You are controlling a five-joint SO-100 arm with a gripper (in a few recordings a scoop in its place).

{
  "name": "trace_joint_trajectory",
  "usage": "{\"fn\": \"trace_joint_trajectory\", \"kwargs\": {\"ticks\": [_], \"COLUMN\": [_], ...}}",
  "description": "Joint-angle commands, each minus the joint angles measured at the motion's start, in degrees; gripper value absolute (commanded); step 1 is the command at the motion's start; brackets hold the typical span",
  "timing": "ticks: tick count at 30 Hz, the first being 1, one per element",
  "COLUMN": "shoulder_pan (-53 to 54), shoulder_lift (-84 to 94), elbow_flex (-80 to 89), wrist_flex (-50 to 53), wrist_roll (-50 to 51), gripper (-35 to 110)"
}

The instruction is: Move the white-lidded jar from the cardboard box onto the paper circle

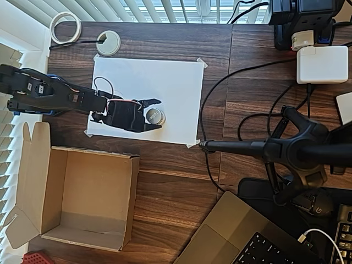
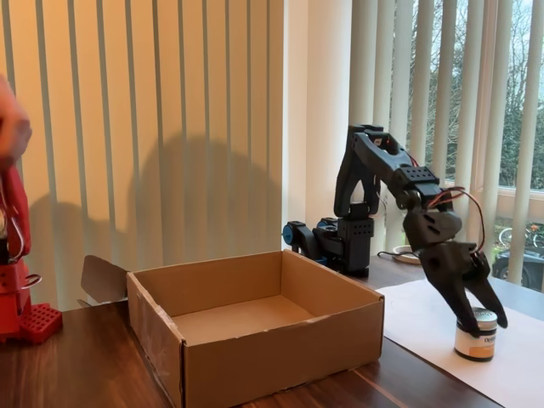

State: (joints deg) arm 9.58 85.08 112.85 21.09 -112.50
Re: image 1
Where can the round silver metal tin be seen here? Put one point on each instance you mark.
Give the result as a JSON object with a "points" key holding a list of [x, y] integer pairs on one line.
{"points": [[154, 116]]}

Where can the red robot arm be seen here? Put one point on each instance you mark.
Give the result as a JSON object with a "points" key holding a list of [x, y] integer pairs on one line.
{"points": [[34, 258]]}

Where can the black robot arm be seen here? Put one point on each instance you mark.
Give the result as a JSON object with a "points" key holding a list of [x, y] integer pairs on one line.
{"points": [[55, 96]]}

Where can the open cardboard box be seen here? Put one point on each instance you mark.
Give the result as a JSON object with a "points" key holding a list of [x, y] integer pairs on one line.
{"points": [[96, 170]]}

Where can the white paper sheet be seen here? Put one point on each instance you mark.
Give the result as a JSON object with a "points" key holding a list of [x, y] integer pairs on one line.
{"points": [[165, 79]]}

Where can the white vertical blinds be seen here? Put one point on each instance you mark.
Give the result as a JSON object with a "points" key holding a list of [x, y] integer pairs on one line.
{"points": [[8, 154], [170, 11]]}

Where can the masking tape roll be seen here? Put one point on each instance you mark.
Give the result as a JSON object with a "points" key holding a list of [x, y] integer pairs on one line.
{"points": [[55, 37]]}

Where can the grey laptop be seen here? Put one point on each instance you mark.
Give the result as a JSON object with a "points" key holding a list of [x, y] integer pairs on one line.
{"points": [[225, 220]]}

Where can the black mouse pad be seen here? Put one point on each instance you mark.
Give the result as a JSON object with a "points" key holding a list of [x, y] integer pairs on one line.
{"points": [[253, 189]]}

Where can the black tripod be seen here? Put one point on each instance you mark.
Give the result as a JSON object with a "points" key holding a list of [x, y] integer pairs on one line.
{"points": [[297, 154]]}

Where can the black power strip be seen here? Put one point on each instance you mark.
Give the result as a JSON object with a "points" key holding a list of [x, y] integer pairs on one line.
{"points": [[283, 35]]}

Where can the small white plug adapter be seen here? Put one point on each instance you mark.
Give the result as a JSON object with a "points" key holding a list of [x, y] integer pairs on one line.
{"points": [[302, 39]]}

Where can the white square power adapter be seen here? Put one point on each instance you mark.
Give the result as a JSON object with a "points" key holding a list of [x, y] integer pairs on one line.
{"points": [[321, 64]]}

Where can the blue plug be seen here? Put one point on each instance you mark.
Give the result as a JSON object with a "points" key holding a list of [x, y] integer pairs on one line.
{"points": [[324, 39]]}

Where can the black computer mouse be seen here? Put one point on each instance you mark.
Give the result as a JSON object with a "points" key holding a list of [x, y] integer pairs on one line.
{"points": [[319, 210]]}

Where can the white flat device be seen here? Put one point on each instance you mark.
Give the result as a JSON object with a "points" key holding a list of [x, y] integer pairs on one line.
{"points": [[345, 108]]}

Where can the black keyboard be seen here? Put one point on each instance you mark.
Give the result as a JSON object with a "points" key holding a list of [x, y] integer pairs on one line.
{"points": [[345, 233]]}

